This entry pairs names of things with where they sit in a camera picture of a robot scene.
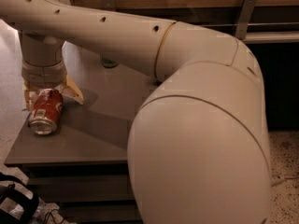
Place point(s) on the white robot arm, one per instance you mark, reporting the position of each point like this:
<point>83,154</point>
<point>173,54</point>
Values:
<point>198,150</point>

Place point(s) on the black bag with strap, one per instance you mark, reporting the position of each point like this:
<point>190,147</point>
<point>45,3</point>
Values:
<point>29,206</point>

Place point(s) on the left metal bracket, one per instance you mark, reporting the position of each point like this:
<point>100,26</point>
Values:
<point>108,5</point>

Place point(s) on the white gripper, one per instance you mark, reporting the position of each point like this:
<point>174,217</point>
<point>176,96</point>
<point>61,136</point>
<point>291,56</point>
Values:
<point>44,73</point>

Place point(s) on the right metal bracket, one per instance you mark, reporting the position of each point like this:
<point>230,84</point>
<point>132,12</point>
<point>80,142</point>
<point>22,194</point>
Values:
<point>243,18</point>

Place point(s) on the metal bracket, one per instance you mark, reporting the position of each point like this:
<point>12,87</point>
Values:
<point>108,5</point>
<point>243,18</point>

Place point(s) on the green soda can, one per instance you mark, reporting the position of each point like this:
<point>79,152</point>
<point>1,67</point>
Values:
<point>107,63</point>

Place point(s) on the red coke can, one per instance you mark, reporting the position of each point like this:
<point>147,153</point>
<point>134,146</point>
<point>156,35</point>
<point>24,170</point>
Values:
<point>46,112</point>

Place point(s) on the grey drawer cabinet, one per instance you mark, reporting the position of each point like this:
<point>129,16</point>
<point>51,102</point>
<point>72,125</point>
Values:
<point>82,167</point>

